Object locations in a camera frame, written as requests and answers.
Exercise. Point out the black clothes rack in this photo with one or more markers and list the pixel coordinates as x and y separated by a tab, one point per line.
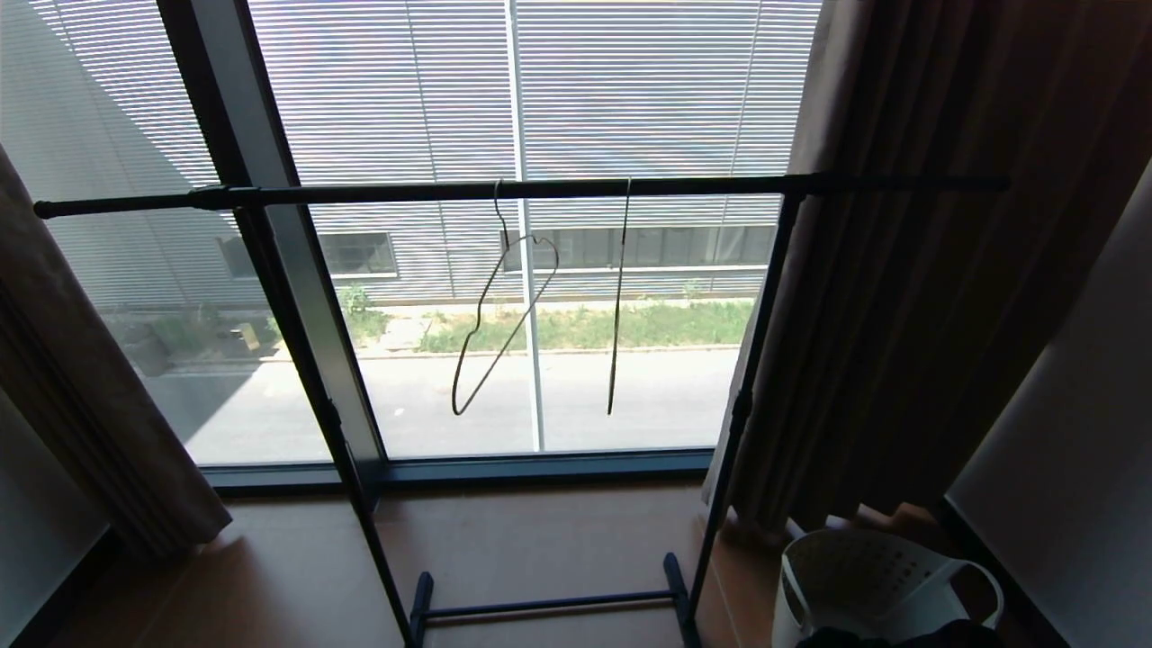
540	190

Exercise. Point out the pink clothes hanger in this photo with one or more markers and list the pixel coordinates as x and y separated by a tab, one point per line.
487	295
619	288

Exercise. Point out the white laundry basket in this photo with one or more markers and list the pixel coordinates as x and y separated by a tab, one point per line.
864	576

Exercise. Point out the window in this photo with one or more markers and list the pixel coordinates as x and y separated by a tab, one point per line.
405	90

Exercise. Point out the black garment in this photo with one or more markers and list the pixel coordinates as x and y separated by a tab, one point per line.
900	635

